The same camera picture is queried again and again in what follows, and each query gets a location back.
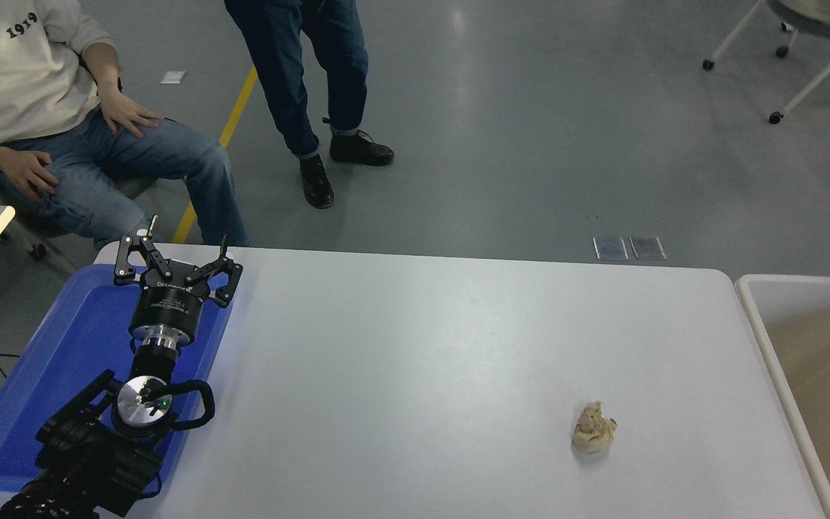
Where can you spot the white paper scrap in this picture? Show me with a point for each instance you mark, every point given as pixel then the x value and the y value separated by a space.
pixel 173 77

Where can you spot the clear floor plate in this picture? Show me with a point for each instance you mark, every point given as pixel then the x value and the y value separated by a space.
pixel 610 248
pixel 648 247

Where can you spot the person's left hand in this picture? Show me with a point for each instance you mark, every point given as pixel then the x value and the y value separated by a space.
pixel 123 112

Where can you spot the blue plastic tray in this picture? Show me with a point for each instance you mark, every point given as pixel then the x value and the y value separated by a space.
pixel 62 353

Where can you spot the person's left forearm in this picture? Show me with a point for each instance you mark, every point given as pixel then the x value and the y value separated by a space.
pixel 101 65

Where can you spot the person's right hand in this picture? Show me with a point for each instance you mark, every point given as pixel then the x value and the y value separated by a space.
pixel 29 173

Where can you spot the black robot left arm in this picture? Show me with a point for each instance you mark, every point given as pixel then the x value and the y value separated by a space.
pixel 83 461

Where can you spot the white wheeled chair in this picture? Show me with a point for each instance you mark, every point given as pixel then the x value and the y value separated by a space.
pixel 818 25

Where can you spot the crumpled tan paper ball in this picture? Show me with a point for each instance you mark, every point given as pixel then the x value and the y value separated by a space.
pixel 594 430

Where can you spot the grey office chair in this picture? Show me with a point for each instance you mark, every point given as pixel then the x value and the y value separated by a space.
pixel 33 231

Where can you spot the large pale bin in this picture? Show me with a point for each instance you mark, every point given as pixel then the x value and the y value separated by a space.
pixel 818 346

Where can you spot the person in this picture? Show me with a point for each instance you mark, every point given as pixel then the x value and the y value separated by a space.
pixel 292 72
pixel 19 79

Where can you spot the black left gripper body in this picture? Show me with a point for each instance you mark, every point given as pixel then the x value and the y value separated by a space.
pixel 168 306

